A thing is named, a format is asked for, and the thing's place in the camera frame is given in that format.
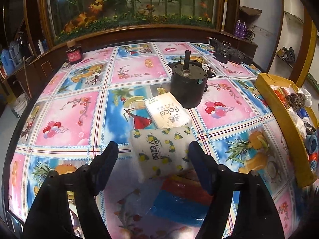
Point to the black plastic bag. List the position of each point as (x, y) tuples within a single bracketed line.
[(310, 129)]

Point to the purple bottle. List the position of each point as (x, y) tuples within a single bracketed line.
[(238, 28), (243, 29)]

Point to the fish tank with artificial plants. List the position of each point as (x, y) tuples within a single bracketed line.
[(124, 2)]

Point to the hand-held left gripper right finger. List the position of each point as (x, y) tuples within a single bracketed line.
[(199, 170)]

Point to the fruit print tablecloth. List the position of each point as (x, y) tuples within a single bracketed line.
[(74, 119)]

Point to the black tool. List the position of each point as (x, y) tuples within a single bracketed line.
[(229, 53)]

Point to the red and blue towel pack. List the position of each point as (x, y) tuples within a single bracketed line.
[(179, 201)]

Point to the wooden stick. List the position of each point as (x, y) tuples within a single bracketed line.
[(27, 77)]

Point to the striped towel roll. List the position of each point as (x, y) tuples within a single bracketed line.
[(280, 94)]

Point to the grey-blue kettle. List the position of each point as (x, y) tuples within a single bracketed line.
[(15, 52)]

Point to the brown knitted cloth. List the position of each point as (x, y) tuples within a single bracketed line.
[(296, 100)]

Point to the blue thermos jug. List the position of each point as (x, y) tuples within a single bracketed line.
[(6, 63)]

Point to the white tissue pack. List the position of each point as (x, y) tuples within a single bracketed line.
[(167, 112)]

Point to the white plastic bag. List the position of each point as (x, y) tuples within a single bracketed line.
[(306, 95)]

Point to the red jar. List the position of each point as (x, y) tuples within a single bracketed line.
[(74, 56)]

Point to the lemon print tissue pack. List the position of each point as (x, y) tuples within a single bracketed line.
[(159, 154)]

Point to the blue cloth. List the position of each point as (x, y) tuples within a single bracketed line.
[(312, 142)]

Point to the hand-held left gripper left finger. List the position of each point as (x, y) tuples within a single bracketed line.
[(107, 170)]

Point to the white bucket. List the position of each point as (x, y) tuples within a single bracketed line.
[(20, 104)]

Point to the white bottle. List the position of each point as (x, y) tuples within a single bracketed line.
[(39, 46)]

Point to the pair of shoes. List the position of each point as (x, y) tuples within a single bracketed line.
[(289, 53)]

